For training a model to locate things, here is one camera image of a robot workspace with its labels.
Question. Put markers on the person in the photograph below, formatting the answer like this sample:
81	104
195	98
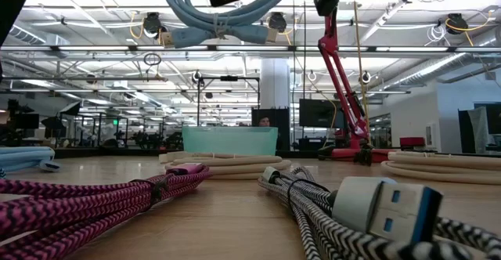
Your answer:
264	121

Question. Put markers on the black cabinet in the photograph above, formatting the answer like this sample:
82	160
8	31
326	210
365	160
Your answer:
280	119

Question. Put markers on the teal plastic bin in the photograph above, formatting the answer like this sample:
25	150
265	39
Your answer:
231	140

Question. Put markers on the large black monitor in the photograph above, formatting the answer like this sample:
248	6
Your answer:
317	113

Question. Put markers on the black studio light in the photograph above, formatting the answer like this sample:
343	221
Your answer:
72	110

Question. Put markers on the background computer monitor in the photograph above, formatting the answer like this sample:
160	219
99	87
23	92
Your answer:
27	121

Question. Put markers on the red box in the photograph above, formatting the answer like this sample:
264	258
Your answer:
411	142

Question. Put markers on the black background frame rig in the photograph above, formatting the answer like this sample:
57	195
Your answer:
229	78

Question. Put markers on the black table frame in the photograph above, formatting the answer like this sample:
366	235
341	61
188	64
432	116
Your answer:
117	153

